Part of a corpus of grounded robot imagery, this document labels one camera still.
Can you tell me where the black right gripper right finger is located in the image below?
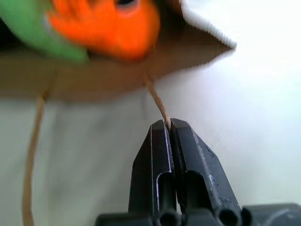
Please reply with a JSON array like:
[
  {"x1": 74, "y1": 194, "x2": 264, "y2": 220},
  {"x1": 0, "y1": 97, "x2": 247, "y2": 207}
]
[{"x1": 169, "y1": 118, "x2": 243, "y2": 215}]

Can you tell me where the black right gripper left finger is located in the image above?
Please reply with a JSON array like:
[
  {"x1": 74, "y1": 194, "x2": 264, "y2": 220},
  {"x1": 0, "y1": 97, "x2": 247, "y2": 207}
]
[{"x1": 127, "y1": 119, "x2": 177, "y2": 215}]

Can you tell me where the brown paper bag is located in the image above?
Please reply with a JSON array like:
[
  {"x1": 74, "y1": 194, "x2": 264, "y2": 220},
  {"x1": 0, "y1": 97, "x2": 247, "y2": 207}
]
[{"x1": 0, "y1": 0, "x2": 238, "y2": 226}]

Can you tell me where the orange and green plush toy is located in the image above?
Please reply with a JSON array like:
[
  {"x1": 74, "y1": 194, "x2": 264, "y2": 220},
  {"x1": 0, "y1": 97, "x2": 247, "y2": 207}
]
[{"x1": 0, "y1": 0, "x2": 162, "y2": 65}]

